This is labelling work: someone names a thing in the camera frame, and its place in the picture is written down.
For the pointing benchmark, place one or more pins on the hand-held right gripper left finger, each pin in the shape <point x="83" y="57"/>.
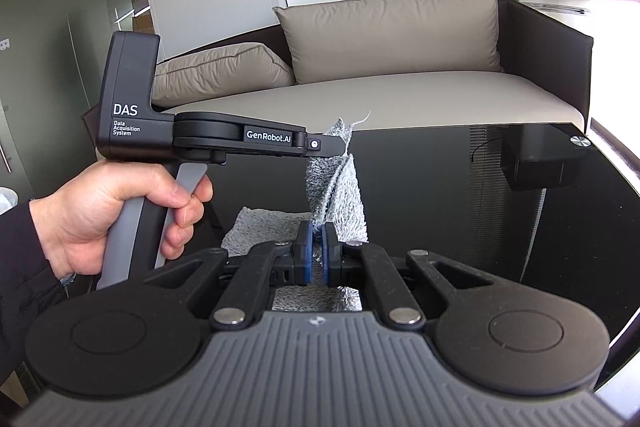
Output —
<point x="310" y="252"/>

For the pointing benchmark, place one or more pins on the round metal table fitting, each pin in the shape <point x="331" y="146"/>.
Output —
<point x="580" y="142"/>

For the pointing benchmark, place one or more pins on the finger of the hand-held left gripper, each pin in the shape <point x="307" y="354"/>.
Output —
<point x="327" y="144"/>

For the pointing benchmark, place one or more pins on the small beige sofa cushion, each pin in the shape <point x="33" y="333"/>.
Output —
<point x="215" y="72"/>

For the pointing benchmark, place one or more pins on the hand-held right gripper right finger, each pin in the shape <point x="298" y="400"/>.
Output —
<point x="327" y="252"/>

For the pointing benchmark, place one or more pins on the frosted glass door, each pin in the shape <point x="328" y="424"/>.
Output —
<point x="55" y="57"/>

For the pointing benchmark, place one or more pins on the grey towel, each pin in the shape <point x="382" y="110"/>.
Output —
<point x="340" y="192"/>

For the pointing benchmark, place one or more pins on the large beige sofa cushion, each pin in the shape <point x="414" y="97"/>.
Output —
<point x="390" y="37"/>

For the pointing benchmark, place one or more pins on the white bag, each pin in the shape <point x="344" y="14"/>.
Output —
<point x="7" y="201"/>

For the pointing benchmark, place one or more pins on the person's left hand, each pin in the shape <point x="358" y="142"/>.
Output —
<point x="85" y="217"/>

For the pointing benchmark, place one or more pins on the dark brown sofa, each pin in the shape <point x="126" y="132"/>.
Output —
<point x="400" y="102"/>

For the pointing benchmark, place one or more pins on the person's left forearm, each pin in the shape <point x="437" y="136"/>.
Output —
<point x="25" y="292"/>

